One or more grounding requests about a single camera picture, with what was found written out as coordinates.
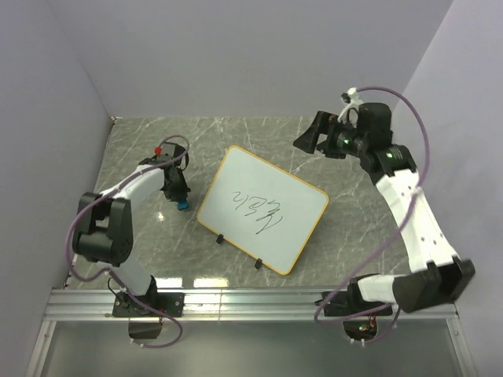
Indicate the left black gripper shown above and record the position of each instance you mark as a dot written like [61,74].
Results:
[181,193]

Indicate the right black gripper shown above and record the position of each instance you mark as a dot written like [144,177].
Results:
[323,123]

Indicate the blue whiteboard eraser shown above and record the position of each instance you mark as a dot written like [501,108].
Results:
[183,204]

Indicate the white board with yellow frame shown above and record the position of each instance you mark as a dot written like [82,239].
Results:
[261,209]

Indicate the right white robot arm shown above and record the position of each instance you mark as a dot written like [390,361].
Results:
[437,275]

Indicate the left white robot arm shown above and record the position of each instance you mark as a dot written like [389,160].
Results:
[102,231]

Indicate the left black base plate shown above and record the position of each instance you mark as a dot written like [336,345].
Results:
[171,303]

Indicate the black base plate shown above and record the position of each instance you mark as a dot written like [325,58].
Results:
[171,303]
[334,308]

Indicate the aluminium rail frame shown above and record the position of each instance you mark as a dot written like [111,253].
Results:
[238,320]

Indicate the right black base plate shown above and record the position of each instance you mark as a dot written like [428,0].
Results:
[334,308]

